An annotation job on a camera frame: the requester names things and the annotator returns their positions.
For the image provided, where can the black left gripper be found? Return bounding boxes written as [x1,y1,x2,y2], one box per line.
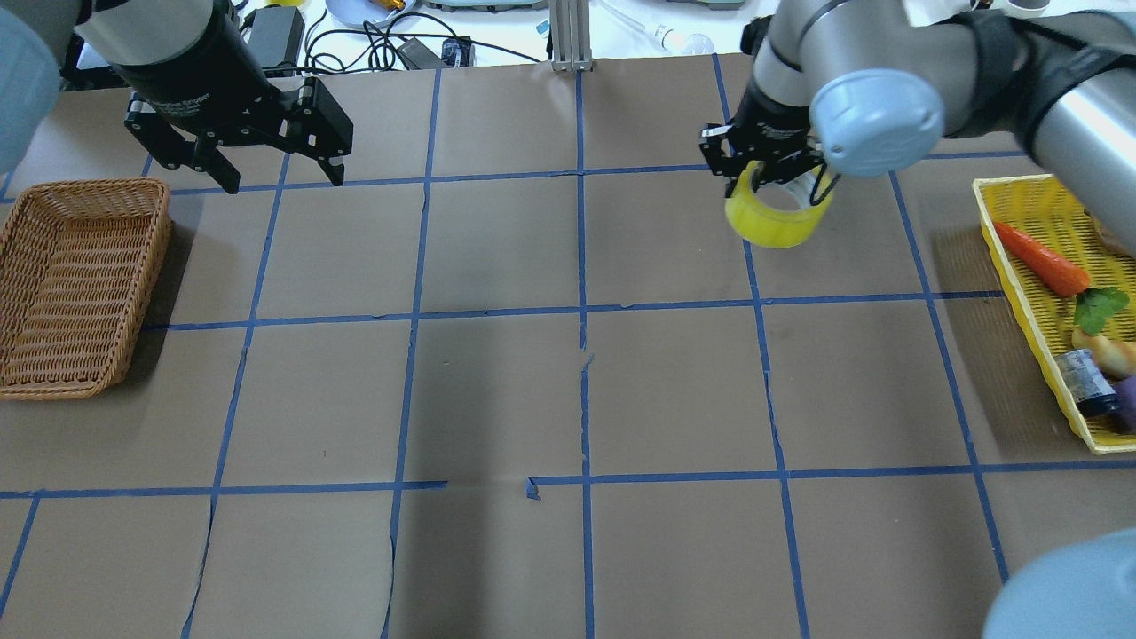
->
[106,1,354,194]

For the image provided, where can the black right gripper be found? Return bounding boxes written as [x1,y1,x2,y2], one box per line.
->
[699,89,840,207]

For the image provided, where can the yellow tape roll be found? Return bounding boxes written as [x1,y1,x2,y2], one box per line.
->
[722,173,832,249]

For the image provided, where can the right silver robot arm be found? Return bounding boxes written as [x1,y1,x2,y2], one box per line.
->
[699,1,1135,249]

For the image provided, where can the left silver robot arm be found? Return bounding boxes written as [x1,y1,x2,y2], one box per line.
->
[1,1,354,193]

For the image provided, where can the black power adapter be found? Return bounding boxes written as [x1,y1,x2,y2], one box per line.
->
[242,5,304,77]

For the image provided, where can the blue plate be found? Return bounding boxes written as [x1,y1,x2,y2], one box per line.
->
[325,0,419,30]

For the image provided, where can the light bulb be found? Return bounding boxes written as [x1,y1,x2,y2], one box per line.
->
[599,1,715,56]

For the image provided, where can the brown wicker basket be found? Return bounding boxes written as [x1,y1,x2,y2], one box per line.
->
[1,177,173,401]

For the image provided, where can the yellow woven basket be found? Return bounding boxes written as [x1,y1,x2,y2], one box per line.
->
[971,174,1135,454]

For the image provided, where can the orange toy carrot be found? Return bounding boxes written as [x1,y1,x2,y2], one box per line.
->
[993,221,1092,296]

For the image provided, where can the green toy leaf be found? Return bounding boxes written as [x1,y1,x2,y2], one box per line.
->
[1074,287,1131,337]

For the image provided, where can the small dark jar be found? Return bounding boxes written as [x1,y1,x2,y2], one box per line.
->
[1055,349,1120,418]

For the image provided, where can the yellow toy croissant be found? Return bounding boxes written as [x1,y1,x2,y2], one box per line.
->
[1071,327,1135,380]

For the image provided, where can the purple block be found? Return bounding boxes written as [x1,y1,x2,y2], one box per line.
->
[1113,375,1136,434]

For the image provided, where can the aluminium frame post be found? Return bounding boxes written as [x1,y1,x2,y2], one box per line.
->
[548,0,594,73]

